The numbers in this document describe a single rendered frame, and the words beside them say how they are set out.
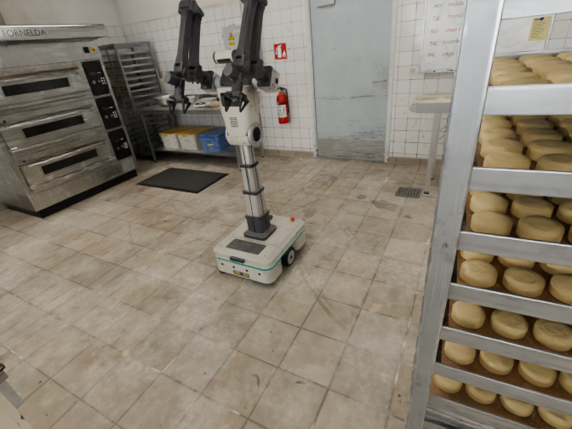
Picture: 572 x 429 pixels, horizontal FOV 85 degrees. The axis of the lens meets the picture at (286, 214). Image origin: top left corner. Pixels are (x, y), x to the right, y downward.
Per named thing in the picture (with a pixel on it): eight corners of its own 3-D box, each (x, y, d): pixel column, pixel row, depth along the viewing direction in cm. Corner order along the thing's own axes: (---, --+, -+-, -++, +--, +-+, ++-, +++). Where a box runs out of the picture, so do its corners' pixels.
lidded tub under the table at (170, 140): (162, 148, 531) (157, 133, 519) (182, 140, 566) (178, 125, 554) (177, 149, 513) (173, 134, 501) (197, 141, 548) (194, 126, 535)
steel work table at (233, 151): (151, 163, 542) (132, 103, 495) (181, 150, 596) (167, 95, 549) (242, 172, 456) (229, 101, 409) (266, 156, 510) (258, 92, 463)
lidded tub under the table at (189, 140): (179, 149, 513) (174, 134, 500) (198, 141, 548) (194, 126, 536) (197, 151, 495) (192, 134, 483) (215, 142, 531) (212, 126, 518)
